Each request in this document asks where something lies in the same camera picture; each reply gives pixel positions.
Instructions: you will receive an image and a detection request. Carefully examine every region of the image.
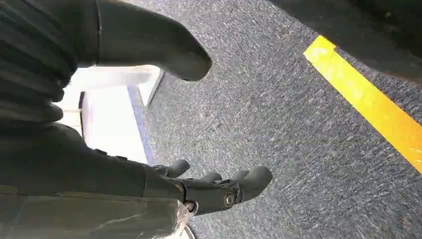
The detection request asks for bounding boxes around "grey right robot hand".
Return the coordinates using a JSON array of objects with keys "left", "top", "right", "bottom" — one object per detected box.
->
[{"left": 0, "top": 0, "right": 274, "bottom": 217}]

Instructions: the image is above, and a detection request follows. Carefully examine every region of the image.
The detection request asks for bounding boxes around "ribbed grey right arm sleeve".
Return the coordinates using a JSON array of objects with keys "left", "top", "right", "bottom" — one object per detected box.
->
[{"left": 0, "top": 0, "right": 79, "bottom": 127}]

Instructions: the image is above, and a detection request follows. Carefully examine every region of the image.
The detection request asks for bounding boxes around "glossy grey shell plate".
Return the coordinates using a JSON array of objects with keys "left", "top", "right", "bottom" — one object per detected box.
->
[{"left": 0, "top": 185, "right": 197, "bottom": 239}]

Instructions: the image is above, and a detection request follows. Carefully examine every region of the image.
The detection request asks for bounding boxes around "yellow tape strip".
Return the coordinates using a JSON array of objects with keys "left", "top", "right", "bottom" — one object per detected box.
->
[{"left": 303, "top": 35, "right": 422, "bottom": 174}]

